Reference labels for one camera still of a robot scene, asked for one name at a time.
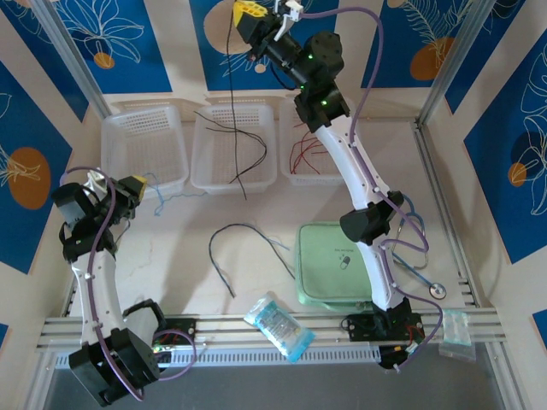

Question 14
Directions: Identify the blue wire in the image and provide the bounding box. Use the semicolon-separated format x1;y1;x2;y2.
144;172;209;218
212;224;292;296

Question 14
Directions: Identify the red wire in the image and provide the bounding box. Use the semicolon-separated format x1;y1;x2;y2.
290;153;321;175
289;143;326;174
291;122;318;149

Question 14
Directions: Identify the black wire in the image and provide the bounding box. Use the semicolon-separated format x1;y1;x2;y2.
194;110;269;185
203;126;267;172

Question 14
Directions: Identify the clear perforated plastic basket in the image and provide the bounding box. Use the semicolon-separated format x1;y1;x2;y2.
101;105;190;202
191;104;278;196
273;100;366;192

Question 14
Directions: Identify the black controller board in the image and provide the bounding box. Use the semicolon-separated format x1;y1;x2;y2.
378;344;418;372
154;343;176;369

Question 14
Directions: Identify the blue plastic packet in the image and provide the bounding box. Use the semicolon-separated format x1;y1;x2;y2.
243;292;316;365

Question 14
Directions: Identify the green zip pouch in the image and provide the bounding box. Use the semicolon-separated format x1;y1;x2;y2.
294;222;398;315

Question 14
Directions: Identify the blue stethoscope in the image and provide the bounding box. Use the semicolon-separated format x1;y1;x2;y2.
391;194;448;300

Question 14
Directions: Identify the small clear zip bag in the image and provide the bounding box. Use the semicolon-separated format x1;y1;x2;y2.
438;309;477;364

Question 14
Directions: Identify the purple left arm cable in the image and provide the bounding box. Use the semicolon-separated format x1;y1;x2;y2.
63;167;198;402

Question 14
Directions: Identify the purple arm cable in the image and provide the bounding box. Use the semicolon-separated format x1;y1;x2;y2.
298;7;444;373
63;167;198;402

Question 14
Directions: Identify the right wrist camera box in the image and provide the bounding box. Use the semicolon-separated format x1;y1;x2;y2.
275;0;304;40

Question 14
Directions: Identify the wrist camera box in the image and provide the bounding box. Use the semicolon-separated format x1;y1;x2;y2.
84;169;109;198
275;0;304;40

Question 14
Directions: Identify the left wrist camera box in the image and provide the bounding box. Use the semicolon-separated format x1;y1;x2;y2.
84;169;109;198

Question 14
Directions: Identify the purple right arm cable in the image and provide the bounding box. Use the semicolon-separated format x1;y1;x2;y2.
298;7;444;373

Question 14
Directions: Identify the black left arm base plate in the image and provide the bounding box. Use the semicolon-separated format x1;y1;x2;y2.
160;316;197;343

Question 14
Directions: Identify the aluminium frame post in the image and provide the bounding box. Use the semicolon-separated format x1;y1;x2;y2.
418;0;491;126
32;0;110;120

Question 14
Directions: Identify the grey slotted cable duct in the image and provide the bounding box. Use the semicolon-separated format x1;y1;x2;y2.
55;346;381;371

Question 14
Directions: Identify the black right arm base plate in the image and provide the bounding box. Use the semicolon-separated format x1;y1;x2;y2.
348;313;426;343

